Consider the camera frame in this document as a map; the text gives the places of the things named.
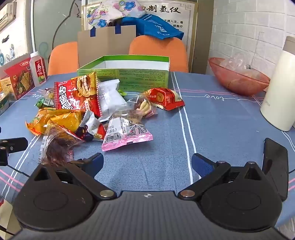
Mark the white grey snack packet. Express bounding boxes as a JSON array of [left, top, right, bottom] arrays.
[[98, 80, 129, 122]]

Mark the clear plastic bag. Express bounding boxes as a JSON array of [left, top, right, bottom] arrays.
[[220, 54, 252, 71]]

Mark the yellow foil snack packet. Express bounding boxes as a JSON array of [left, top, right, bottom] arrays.
[[45, 109, 86, 134]]

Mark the orange chair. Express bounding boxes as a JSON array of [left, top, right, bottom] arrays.
[[129, 35, 189, 73], [48, 42, 79, 76]]

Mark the blue plate wall decoration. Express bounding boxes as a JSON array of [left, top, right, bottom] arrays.
[[0, 44, 17, 67]]

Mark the black flat device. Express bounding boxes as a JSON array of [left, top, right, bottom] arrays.
[[262, 138, 289, 202]]

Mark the blue plastic bag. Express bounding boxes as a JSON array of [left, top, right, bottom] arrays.
[[122, 14, 185, 40]]

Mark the white air conditioner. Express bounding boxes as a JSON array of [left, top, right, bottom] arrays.
[[0, 0, 18, 31]]

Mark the calligraphy wall poster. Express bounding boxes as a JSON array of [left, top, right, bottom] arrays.
[[82, 3, 199, 70]]

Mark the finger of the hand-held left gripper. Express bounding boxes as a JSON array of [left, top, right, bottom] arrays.
[[0, 137, 28, 167]]

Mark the red cracker box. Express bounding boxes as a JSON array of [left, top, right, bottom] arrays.
[[4, 60, 35, 100]]

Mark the green cardboard box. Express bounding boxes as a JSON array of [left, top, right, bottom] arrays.
[[77, 55, 170, 92]]

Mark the black cable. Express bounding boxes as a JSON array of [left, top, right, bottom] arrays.
[[6, 164, 31, 179]]

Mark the pink white snack packet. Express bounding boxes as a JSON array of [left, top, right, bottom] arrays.
[[102, 115, 154, 152]]

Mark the clear peanut snack packet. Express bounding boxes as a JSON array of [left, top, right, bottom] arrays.
[[129, 96, 158, 119]]

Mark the blue striped tablecloth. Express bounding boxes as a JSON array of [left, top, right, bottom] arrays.
[[0, 71, 295, 231]]

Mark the white bottle with red label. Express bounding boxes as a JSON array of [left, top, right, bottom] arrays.
[[30, 52, 48, 87]]

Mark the small red snack packet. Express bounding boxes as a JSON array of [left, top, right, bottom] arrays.
[[144, 88, 185, 111]]

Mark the pink bowl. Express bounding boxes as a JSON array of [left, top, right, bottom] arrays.
[[208, 57, 270, 96]]

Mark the small orange box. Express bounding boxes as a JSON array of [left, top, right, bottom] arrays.
[[0, 77, 15, 95]]

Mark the blue red white packet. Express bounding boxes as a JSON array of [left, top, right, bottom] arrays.
[[78, 111, 107, 142]]

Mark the clear dried fruit packet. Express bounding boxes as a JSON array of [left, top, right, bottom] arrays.
[[39, 125, 85, 166]]

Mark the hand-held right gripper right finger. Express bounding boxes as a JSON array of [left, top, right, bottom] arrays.
[[177, 153, 268, 201]]

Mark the green tin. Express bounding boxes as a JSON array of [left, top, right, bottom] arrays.
[[0, 92, 10, 116]]

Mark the large red snack bag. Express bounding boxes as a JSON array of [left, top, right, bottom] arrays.
[[54, 71, 102, 117]]

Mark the floral cloth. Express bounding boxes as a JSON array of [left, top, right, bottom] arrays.
[[86, 0, 145, 28]]

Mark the cardboard box with blue tape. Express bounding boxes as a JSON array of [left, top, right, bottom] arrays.
[[77, 25, 136, 68]]

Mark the cream thermos jug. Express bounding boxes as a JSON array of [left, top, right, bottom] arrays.
[[260, 36, 295, 132]]

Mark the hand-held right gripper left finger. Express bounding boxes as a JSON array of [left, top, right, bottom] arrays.
[[34, 152, 117, 201]]

